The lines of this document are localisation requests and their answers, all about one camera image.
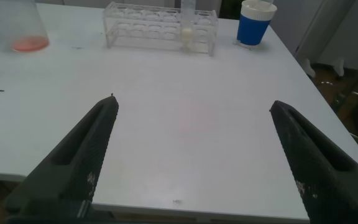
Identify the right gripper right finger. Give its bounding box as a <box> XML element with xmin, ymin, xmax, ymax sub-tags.
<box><xmin>268</xmin><ymin>100</ymin><xmax>358</xmax><ymax>224</ymax></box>

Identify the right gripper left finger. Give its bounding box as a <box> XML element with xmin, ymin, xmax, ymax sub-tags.
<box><xmin>4</xmin><ymin>94</ymin><xmax>120</xmax><ymax>218</ymax></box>

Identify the clear glass beaker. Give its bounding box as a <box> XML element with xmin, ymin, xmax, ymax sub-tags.
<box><xmin>0</xmin><ymin>0</ymin><xmax>50</xmax><ymax>53</ymax></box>

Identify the clear acrylic test tube rack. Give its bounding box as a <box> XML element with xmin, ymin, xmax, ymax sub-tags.
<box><xmin>102</xmin><ymin>1</ymin><xmax>219</xmax><ymax>57</ymax></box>

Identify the test tube with white pigment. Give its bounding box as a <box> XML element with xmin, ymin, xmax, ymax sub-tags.
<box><xmin>179</xmin><ymin>0</ymin><xmax>196</xmax><ymax>51</ymax></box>

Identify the white partition foot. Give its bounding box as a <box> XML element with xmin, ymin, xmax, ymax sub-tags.
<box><xmin>301</xmin><ymin>57</ymin><xmax>316</xmax><ymax>78</ymax></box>
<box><xmin>333</xmin><ymin>57</ymin><xmax>345</xmax><ymax>77</ymax></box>

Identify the white partition panel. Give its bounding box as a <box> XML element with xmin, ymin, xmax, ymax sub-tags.
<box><xmin>196</xmin><ymin>0</ymin><xmax>223</xmax><ymax>15</ymax></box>
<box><xmin>270</xmin><ymin>0</ymin><xmax>357</xmax><ymax>58</ymax></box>
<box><xmin>317</xmin><ymin>0</ymin><xmax>358</xmax><ymax>71</ymax></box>

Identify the blue white paper cup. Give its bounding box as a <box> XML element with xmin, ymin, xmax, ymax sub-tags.
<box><xmin>236</xmin><ymin>0</ymin><xmax>278</xmax><ymax>47</ymax></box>

